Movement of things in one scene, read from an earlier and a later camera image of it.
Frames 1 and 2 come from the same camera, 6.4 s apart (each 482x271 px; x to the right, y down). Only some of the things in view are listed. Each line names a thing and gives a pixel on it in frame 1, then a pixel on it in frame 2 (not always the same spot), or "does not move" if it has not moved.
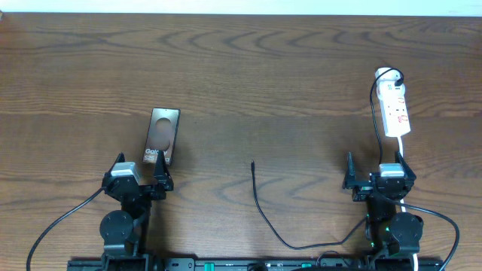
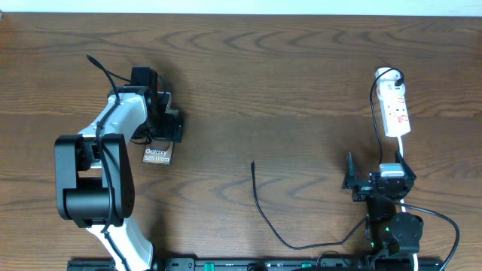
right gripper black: x=350 y=179 does not move
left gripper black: x=161 y=182 → x=167 y=132
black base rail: x=141 y=263 does not move
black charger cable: x=254 y=187 does not move
